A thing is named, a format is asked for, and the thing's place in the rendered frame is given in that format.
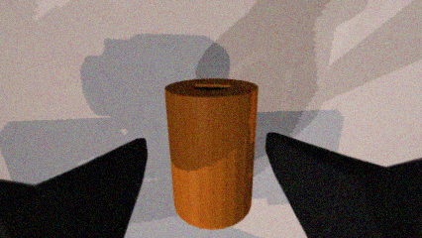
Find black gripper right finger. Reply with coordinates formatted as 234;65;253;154
265;132;422;238

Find orange knob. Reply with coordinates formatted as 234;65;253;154
164;78;259;230

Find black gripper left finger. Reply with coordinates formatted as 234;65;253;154
0;138;148;238

